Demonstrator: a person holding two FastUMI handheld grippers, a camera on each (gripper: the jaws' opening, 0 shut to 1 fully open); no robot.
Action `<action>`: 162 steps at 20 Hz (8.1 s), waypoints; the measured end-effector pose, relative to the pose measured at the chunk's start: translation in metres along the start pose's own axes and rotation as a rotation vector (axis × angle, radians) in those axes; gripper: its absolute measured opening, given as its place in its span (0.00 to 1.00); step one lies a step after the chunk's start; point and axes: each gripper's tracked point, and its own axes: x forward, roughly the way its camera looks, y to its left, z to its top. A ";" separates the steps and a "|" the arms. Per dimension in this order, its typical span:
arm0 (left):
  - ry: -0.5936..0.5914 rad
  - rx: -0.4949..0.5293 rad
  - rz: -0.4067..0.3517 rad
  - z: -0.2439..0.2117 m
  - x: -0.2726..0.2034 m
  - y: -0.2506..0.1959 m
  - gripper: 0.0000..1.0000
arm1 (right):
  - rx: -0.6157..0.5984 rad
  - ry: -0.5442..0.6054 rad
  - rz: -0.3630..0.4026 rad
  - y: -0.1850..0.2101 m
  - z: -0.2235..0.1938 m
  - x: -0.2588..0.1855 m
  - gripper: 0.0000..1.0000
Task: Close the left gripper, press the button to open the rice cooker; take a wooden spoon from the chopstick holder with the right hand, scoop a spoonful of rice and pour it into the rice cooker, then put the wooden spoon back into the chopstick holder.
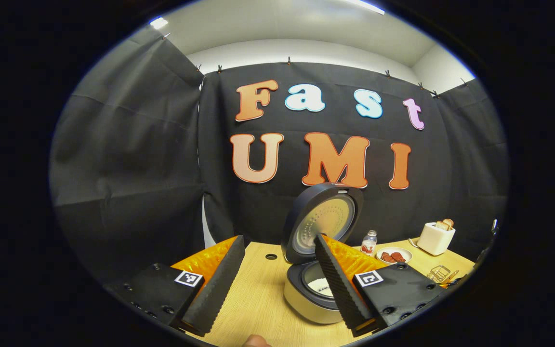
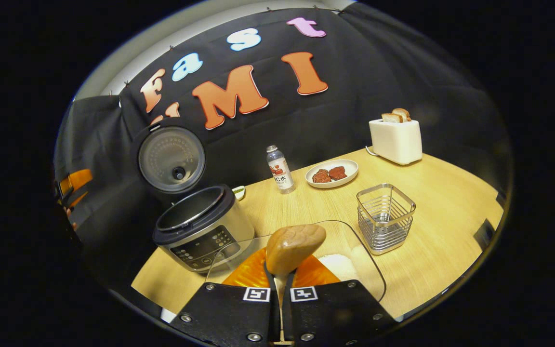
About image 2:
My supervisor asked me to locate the row of black cloth clips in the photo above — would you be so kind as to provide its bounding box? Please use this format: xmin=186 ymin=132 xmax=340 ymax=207
xmin=109 ymin=6 xmax=343 ymax=97

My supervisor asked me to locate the clear glass rice tray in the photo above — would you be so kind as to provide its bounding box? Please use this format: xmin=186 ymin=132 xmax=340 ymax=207
xmin=205 ymin=220 xmax=386 ymax=302

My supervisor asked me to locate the clear plastic bottle red label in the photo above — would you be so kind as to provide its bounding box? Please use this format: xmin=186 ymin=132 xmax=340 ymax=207
xmin=266 ymin=145 xmax=296 ymax=194

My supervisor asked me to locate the metal wire chopstick holder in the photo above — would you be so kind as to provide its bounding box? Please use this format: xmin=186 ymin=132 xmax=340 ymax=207
xmin=357 ymin=183 xmax=416 ymax=255

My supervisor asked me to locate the wooden spoon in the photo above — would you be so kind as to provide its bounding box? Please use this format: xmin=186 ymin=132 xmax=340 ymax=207
xmin=265 ymin=224 xmax=327 ymax=345

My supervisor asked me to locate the white oval plate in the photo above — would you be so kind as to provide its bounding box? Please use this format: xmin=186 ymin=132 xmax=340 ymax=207
xmin=305 ymin=159 xmax=359 ymax=189

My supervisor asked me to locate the black silver rice cooker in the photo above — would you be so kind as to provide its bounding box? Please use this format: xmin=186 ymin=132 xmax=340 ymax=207
xmin=137 ymin=124 xmax=255 ymax=273

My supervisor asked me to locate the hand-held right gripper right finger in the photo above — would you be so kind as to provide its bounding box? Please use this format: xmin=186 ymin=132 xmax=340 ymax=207
xmin=282 ymin=254 xmax=398 ymax=347

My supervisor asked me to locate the white rice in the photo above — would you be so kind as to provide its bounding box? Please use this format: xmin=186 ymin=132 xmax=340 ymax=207
xmin=317 ymin=254 xmax=359 ymax=282

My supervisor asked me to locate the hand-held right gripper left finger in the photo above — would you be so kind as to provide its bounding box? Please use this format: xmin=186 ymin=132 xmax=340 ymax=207
xmin=169 ymin=247 xmax=280 ymax=347

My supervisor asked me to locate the white toaster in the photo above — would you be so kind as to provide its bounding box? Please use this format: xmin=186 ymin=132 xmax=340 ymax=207
xmin=369 ymin=119 xmax=423 ymax=166

